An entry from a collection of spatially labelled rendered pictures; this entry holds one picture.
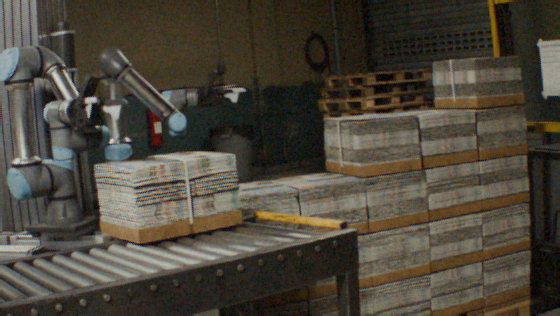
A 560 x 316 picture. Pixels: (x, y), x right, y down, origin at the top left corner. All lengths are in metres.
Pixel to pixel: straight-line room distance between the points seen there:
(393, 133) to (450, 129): 0.29
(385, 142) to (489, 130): 0.54
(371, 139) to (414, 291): 0.69
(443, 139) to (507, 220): 0.53
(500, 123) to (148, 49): 7.26
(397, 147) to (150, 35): 7.32
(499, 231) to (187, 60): 7.50
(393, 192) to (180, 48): 7.48
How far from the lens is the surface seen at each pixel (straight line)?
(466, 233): 3.44
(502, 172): 3.52
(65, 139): 2.46
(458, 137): 3.36
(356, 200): 3.14
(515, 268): 3.65
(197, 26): 10.63
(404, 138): 3.23
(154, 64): 10.23
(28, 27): 3.01
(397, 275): 3.28
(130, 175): 2.27
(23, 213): 3.08
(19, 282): 2.00
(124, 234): 2.37
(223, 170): 2.42
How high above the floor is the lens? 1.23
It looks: 5 degrees down
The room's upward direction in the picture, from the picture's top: 5 degrees counter-clockwise
